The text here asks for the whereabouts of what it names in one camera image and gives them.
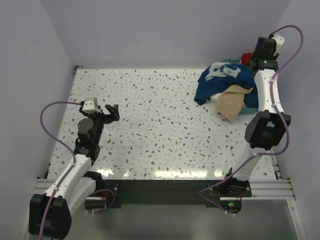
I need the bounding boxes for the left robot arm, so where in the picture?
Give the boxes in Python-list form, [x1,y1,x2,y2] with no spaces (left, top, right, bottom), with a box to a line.
[28,98,120,240]

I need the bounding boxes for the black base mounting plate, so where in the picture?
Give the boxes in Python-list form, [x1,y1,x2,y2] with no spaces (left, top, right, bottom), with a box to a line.
[84,178,253,216]

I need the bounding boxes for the beige t shirt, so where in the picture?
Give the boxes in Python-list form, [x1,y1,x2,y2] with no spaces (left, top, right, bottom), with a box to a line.
[215,84,254,122]

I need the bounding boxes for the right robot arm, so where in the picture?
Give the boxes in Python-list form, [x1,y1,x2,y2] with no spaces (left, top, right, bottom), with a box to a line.
[213,33,291,198]

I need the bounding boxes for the white t shirt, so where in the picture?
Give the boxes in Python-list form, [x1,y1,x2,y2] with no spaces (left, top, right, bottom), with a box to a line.
[208,93,221,106]

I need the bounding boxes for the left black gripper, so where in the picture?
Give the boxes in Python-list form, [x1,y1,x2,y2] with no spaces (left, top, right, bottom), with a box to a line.
[79,104,119,145]

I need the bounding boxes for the blue printed t shirt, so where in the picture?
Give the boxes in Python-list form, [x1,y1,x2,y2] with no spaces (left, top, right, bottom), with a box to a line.
[194,62,259,108]

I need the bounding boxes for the teal laundry basket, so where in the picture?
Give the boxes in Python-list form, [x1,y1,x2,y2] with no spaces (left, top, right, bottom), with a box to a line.
[222,58,259,114]

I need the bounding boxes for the red t shirt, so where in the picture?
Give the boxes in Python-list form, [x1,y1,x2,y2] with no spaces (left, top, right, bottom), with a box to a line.
[240,52,253,66]

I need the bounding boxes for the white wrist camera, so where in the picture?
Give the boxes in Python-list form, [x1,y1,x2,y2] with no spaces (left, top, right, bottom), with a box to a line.
[271,34,285,55]
[82,97,101,114]

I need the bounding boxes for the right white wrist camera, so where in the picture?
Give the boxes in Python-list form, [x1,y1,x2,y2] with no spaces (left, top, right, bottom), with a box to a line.
[271,34,285,55]

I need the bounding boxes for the aluminium frame rail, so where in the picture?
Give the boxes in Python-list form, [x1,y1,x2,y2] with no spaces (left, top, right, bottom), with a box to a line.
[36,171,294,203]

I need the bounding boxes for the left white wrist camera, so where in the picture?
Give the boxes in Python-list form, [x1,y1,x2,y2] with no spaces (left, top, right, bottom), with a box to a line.
[82,97,101,114]

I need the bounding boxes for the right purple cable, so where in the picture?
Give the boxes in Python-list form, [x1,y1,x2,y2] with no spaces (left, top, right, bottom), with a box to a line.
[198,24,305,215]

